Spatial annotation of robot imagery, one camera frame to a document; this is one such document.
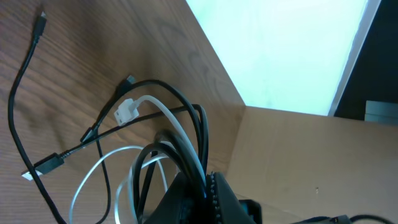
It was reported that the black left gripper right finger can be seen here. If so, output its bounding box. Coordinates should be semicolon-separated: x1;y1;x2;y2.
206;172;255;224

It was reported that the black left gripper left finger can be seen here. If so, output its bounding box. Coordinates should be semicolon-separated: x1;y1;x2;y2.
146;172;198;224

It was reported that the white usb cable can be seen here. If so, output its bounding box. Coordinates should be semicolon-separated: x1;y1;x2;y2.
68;95;208;224

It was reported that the black usb cable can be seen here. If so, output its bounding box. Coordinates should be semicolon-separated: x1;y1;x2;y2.
7;11;206;224
21;104;210;182

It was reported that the brown cardboard side panel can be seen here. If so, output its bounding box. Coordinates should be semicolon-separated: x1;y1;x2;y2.
226;107;397;222

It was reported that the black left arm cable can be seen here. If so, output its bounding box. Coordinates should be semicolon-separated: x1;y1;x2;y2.
289;213;398;224

